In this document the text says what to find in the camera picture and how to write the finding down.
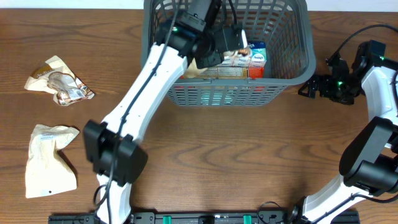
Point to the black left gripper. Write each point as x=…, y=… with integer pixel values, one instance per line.
x=209, y=58

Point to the orange spaghetti package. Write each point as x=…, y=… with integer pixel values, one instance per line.
x=226, y=73

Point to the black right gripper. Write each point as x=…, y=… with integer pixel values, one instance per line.
x=325, y=91

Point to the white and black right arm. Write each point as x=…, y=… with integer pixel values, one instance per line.
x=365, y=173

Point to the Kleenex tissue multipack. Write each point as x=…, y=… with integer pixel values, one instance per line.
x=254, y=55

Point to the teal wipes packet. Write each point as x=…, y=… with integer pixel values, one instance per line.
x=217, y=97

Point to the black mounting rail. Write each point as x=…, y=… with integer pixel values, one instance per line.
x=347, y=217

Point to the beige snack pouch with window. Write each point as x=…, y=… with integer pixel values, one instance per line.
x=55, y=77

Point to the white resealable pouch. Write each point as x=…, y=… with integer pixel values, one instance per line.
x=46, y=172

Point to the grey plastic laundry basket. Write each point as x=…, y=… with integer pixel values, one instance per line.
x=282, y=25

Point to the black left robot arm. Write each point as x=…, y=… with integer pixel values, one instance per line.
x=113, y=145

